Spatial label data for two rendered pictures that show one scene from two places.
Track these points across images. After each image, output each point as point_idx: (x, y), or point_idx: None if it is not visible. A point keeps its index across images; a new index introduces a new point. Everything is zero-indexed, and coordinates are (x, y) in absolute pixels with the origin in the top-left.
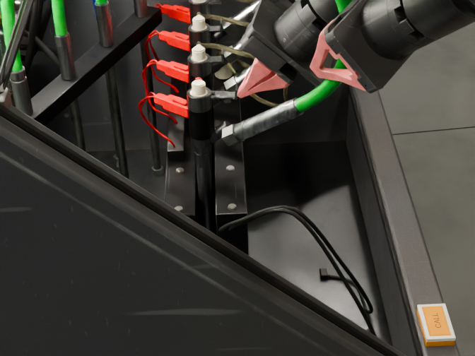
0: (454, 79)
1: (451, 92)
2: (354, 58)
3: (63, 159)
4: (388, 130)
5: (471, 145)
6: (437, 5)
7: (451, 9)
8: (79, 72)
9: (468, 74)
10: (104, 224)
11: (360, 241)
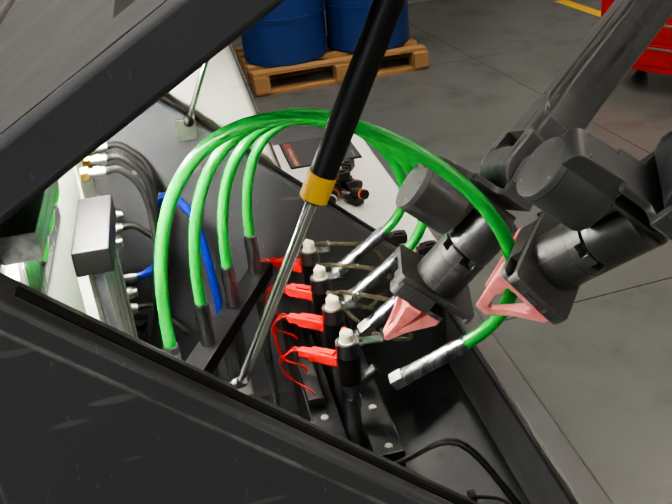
0: (475, 278)
1: (476, 290)
2: (539, 295)
3: (314, 441)
4: (500, 345)
5: (507, 338)
6: (622, 239)
7: (637, 241)
8: (217, 337)
9: (487, 272)
10: (355, 498)
11: (495, 456)
